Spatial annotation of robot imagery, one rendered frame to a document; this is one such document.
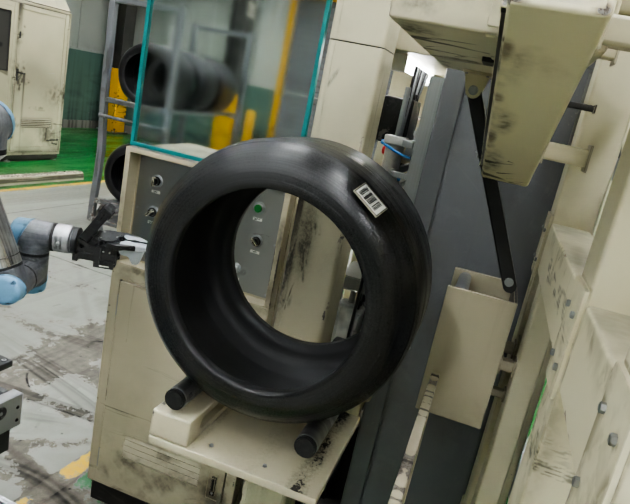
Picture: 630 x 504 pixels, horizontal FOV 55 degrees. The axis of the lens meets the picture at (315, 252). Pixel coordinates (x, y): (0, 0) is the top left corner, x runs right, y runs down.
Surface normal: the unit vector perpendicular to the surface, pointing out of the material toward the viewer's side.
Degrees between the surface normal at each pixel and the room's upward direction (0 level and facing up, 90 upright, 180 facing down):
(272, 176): 79
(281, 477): 0
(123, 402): 90
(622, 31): 90
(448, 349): 90
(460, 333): 90
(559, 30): 162
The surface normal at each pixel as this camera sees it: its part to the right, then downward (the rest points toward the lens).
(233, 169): -0.34, 0.00
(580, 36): -0.28, 0.96
